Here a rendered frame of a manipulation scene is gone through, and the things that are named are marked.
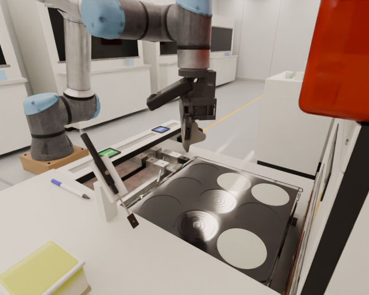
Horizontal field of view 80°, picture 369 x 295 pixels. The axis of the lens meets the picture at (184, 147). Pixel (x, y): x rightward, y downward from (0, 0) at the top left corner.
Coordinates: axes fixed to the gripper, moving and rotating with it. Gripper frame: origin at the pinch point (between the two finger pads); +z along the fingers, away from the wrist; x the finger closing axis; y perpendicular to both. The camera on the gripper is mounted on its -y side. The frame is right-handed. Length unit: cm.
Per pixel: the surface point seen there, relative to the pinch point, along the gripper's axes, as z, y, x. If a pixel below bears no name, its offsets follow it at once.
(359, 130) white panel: -18.9, 9.4, -38.2
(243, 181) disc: 12.7, 18.3, -0.3
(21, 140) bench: 86, -172, 229
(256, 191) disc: 12.7, 20.1, -5.4
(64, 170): 6.7, -33.5, 4.3
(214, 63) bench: 28, 180, 608
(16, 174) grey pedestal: 21, -62, 28
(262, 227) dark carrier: 12.8, 15.2, -18.7
